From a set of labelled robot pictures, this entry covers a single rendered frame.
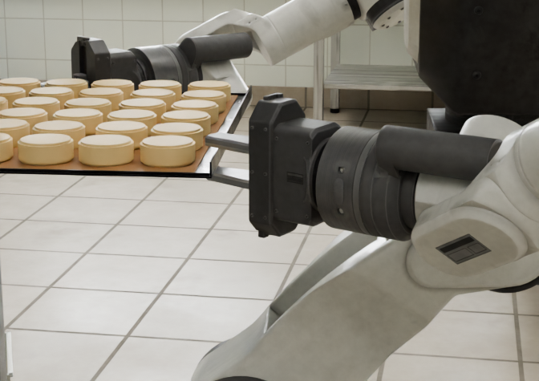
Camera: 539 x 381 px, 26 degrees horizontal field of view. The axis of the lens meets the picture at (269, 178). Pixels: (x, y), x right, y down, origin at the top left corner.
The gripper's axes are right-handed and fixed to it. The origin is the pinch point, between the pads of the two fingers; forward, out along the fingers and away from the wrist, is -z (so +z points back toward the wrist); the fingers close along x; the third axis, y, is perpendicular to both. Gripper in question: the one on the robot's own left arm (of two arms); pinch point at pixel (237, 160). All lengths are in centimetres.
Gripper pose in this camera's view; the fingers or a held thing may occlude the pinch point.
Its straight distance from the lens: 105.2
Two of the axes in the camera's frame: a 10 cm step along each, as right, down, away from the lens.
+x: 0.0, -9.7, -2.5
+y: -5.6, 2.0, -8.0
